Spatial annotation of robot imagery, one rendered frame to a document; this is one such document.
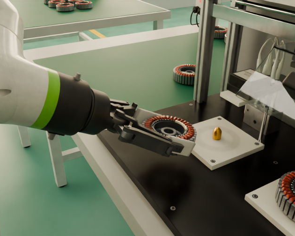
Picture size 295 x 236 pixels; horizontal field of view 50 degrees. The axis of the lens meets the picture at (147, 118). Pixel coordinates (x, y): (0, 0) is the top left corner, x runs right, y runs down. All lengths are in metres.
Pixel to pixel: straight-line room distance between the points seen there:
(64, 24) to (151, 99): 1.04
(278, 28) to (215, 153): 0.28
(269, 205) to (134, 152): 0.29
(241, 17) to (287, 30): 0.12
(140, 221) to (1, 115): 0.30
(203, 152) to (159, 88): 0.40
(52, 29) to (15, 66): 1.44
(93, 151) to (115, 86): 0.36
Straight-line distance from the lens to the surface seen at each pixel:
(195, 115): 0.85
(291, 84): 0.36
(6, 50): 0.46
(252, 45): 0.96
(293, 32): 0.67
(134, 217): 0.60
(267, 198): 0.62
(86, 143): 0.78
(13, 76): 0.44
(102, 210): 1.65
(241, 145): 0.73
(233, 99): 0.71
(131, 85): 1.06
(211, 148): 0.71
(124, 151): 0.71
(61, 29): 1.89
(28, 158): 2.08
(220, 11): 0.81
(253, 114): 0.82
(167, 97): 0.98
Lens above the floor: 1.19
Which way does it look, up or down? 30 degrees down
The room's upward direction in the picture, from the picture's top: straight up
